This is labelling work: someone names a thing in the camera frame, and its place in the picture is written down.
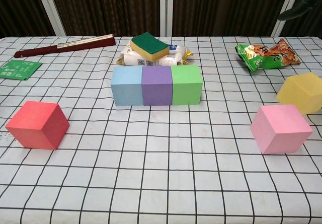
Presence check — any white black checked tablecloth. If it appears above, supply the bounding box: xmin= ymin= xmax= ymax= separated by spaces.
xmin=0 ymin=35 xmax=322 ymax=224

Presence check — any green orange snack bag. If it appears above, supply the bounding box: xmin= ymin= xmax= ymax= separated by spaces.
xmin=235 ymin=38 xmax=301 ymax=72

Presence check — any pink foam cube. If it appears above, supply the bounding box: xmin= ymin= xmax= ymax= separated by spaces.
xmin=250 ymin=104 xmax=313 ymax=155

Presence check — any white snack packet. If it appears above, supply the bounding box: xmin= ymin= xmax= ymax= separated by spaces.
xmin=116 ymin=42 xmax=194 ymax=67

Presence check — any red foam cube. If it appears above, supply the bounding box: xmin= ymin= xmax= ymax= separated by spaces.
xmin=5 ymin=101 xmax=70 ymax=151

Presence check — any green flat sachet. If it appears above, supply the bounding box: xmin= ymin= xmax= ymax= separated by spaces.
xmin=0 ymin=59 xmax=43 ymax=81

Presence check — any yellow foam cube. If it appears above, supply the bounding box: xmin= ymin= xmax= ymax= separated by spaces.
xmin=275 ymin=71 xmax=322 ymax=116

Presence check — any light blue foam cube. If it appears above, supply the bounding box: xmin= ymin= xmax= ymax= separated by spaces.
xmin=110 ymin=66 xmax=144 ymax=107

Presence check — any green yellow sponge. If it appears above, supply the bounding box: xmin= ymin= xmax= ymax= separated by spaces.
xmin=130 ymin=32 xmax=170 ymax=62

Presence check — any green foam cube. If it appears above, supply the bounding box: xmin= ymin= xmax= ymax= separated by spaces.
xmin=171 ymin=65 xmax=204 ymax=106

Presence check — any dark red folded fan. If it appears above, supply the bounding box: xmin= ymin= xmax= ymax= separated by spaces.
xmin=14 ymin=34 xmax=116 ymax=58

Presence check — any purple foam cube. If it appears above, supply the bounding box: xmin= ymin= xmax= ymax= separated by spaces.
xmin=141 ymin=66 xmax=174 ymax=107

